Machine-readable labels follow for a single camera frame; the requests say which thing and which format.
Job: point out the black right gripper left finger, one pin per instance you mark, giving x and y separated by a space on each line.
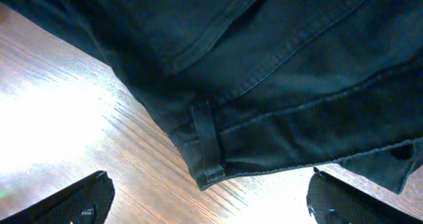
87 201

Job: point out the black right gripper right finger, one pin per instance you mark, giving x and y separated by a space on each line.
332 201

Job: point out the black pants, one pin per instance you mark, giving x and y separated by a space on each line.
248 87

